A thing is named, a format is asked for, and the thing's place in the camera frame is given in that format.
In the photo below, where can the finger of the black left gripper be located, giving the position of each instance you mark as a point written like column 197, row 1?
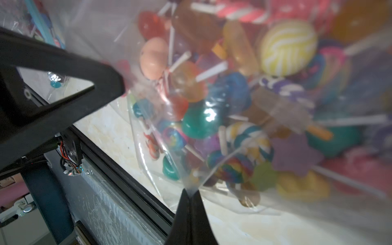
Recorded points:
column 24, row 126

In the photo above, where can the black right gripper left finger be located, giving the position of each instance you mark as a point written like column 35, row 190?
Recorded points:
column 181, row 231

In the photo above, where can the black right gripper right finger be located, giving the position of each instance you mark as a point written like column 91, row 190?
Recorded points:
column 201, row 231

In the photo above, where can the blue-zip candy bag far left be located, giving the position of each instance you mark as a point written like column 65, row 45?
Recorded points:
column 29, row 18

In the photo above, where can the yellow-zip candy bag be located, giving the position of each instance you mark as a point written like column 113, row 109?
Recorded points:
column 254, row 104

